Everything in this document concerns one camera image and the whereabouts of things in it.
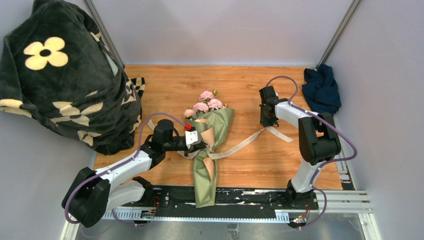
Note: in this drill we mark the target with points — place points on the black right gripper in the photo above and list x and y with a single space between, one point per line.
265 122

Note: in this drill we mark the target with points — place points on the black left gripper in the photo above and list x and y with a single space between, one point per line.
201 145

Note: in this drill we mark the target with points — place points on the green and peach wrapping paper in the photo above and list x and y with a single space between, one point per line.
213 128

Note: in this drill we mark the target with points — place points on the pink fake flower bunch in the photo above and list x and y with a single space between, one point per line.
207 102

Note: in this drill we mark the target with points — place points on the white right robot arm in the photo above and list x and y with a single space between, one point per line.
317 138

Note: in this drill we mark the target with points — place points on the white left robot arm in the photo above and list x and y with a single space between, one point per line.
109 182

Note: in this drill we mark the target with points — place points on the navy blue cloth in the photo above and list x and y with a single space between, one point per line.
321 90

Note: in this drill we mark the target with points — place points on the dark floral fleece blanket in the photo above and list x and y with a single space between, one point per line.
56 69

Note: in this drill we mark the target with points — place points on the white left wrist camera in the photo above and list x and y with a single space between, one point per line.
192 138

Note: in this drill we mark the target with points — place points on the black and aluminium base rail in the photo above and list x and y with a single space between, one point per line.
252 205

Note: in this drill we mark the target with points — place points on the right aluminium frame post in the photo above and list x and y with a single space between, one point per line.
348 16

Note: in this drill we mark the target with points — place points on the aluminium frame post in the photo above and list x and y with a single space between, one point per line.
91 8
348 16

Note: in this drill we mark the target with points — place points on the left aluminium frame post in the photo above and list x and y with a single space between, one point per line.
91 8

